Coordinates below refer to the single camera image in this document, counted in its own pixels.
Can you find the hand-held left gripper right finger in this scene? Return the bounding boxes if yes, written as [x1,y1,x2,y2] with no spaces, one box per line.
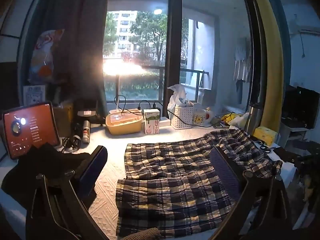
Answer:
[209,146,293,240]

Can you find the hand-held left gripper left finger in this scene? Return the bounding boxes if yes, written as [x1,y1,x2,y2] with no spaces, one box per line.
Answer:
[25,145,108,240]

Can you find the plaid pants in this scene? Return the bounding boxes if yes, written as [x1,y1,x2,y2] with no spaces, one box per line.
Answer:
[115,128,283,238]

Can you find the white spray can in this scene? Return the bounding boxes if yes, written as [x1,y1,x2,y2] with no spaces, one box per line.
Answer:
[82,120,91,143]

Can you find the black scissors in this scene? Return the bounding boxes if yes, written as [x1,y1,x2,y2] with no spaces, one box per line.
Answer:
[255,141,272,153]

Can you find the yellow lidded container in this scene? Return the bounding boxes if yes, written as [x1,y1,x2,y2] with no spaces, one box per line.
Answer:
[105,109,145,134]

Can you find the black cloth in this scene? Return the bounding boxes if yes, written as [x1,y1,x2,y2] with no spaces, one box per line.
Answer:
[1,142,92,210]

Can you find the black device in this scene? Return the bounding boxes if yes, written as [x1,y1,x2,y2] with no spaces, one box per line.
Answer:
[77,109,98,124]

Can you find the yellow bag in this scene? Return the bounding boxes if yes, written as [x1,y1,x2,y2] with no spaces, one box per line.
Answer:
[221,112,242,125]

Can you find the yellow box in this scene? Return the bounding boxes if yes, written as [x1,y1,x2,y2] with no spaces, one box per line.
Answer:
[253,126,277,146]

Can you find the brown cardboard box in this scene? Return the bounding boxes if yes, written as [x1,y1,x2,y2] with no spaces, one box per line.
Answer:
[51,100,74,137]

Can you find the steel thermos bottle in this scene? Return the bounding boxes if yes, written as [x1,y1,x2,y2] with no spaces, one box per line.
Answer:
[244,102,262,135]

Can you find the white bear mug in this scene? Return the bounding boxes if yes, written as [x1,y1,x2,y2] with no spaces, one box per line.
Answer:
[192,109,213,127]

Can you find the black box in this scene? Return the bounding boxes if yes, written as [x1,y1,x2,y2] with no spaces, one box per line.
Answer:
[273,147,297,163]

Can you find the white perforated basket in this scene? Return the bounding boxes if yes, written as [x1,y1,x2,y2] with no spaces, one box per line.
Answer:
[174,104,194,130]

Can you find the tablet with red screen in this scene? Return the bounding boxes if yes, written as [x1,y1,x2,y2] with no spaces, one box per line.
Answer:
[2,101,61,160]

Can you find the green and white milk carton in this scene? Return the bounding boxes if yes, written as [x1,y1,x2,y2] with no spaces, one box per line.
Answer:
[143,109,160,135]

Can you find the white stand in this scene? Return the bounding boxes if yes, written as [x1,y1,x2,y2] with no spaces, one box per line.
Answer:
[281,124,309,148]

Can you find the dark equipment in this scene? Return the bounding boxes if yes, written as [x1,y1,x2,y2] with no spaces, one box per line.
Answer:
[295,152,320,203]

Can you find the white plastic bag in basket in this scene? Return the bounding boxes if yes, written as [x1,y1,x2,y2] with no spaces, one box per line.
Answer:
[167,84,188,120]

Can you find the white printed box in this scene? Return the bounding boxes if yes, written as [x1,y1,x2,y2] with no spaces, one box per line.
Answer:
[23,85,46,105]

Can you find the black monitor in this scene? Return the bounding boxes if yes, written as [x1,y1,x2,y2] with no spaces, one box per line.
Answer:
[281,86,314,130]

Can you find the white desk lamp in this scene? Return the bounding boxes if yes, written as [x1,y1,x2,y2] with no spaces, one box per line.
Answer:
[103,61,143,113]

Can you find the black balcony railing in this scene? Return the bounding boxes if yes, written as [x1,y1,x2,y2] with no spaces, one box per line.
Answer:
[104,65,210,103]

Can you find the hanging clothes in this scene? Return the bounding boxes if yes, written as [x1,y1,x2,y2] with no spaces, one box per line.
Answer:
[233,37,253,104]

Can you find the colourful snack bag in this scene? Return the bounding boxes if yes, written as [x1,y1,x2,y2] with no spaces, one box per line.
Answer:
[29,29,65,84]

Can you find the yellow padded pole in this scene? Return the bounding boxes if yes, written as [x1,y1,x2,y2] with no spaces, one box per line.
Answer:
[246,0,284,137]

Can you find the dark curtain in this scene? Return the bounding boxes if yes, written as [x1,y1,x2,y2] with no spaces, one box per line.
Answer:
[25,0,113,120]

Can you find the bundle of black cables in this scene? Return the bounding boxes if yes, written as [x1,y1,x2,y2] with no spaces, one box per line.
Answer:
[61,134,82,153]

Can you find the black cable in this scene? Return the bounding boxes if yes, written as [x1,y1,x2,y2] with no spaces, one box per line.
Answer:
[166,109,215,126]

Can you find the dark window frame post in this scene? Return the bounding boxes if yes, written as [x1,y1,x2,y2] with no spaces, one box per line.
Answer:
[162,0,183,120]

